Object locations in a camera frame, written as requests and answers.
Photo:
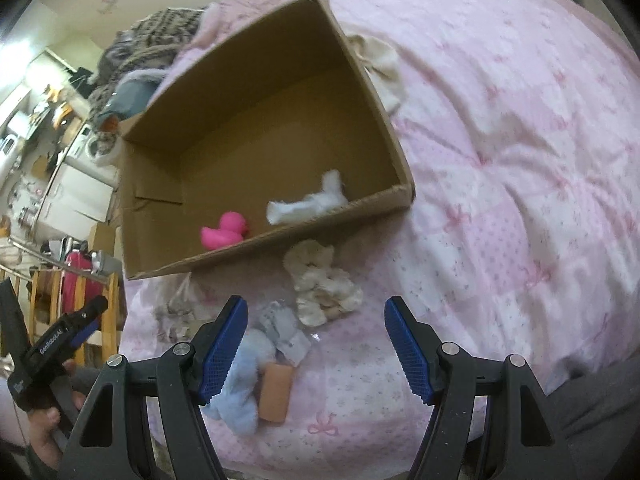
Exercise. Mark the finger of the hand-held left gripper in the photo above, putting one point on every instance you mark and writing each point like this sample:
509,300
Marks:
85,317

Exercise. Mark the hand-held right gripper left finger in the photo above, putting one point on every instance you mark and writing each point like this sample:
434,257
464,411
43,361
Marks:
222,355

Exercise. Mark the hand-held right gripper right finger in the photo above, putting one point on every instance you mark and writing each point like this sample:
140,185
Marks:
407,350

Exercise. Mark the light blue plush toy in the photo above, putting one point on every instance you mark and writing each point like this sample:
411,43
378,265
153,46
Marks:
245,385

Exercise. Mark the clear bag with grey items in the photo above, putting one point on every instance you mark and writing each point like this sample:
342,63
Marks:
177,310
282,325

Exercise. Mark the tan foam cylinder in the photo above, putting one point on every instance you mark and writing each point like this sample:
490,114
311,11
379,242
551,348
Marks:
275,392

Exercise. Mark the cream frilly cloth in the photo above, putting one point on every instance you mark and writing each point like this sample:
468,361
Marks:
320,285

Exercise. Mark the brown cardboard box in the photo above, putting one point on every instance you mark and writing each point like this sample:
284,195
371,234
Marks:
275,125

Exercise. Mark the person's left hand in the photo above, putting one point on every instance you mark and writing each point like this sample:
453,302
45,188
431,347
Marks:
45,430

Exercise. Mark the pink suitcase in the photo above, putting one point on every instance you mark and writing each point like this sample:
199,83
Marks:
75,275

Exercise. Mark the wooden rack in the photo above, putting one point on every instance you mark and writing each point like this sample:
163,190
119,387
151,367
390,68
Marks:
37,290

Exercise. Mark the grey plastic container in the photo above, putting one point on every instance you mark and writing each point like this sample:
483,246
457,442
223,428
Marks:
105,262

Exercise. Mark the pink rubber duck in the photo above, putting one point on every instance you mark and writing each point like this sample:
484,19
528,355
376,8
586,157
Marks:
227,230

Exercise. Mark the white kitchen cabinet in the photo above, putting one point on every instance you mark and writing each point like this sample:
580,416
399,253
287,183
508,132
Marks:
75,190

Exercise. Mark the white plush cloth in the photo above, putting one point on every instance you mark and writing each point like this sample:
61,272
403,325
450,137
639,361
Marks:
300,207

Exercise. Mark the white washing machine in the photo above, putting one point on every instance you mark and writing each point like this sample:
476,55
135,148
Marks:
90,145

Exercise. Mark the person's grey trouser leg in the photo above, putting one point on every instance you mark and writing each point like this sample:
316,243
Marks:
600,425

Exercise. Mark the grey-blue pet bed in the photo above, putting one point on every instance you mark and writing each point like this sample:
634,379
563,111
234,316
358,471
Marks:
130,95

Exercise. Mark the grey tabby cat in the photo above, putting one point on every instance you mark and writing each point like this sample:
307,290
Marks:
120,52

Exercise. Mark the brown patterned knit blanket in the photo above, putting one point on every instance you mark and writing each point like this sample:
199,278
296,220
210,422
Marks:
165,30

